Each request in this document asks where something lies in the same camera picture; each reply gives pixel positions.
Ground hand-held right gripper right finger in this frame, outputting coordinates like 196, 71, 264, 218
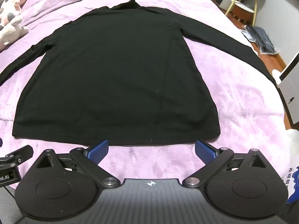
183, 140, 267, 188

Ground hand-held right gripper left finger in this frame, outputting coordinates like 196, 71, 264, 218
35, 139, 119, 188

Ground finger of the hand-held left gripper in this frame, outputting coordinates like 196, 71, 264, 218
0, 145, 34, 167

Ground black long-sleeve shirt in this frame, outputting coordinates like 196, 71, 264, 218
0, 0, 281, 147

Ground purple blanket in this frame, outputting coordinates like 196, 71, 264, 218
0, 0, 291, 192

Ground white fluffy cloth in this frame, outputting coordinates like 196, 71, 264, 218
286, 128, 299, 155

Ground white packet with blue print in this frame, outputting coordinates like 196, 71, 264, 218
281, 154, 299, 206

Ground white cabinet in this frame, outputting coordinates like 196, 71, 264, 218
277, 51, 299, 125

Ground plastic-wrapped dark item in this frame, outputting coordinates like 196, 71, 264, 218
241, 25, 281, 56

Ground white and pink plush toy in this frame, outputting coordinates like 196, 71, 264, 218
0, 0, 30, 51

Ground white side table yellow legs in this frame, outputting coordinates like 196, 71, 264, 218
230, 0, 267, 26

